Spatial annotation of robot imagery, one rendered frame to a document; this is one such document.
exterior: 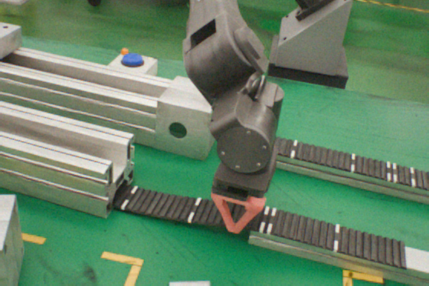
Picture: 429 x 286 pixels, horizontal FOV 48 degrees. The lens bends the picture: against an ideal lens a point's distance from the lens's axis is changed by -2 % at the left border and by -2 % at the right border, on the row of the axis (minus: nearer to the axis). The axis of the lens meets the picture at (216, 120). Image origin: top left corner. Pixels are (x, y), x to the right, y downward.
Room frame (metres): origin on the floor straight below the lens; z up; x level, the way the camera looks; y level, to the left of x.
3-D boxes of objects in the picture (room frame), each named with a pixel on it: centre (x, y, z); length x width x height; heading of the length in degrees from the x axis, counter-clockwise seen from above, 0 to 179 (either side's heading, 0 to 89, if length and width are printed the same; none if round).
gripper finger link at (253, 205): (0.51, -0.04, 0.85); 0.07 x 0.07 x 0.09; 78
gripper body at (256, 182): (0.52, -0.05, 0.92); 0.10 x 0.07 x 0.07; 168
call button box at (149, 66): (0.89, 0.18, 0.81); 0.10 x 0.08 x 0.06; 168
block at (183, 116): (0.75, 0.04, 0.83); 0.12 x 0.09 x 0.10; 168
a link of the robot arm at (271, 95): (0.52, -0.05, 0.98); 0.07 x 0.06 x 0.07; 171
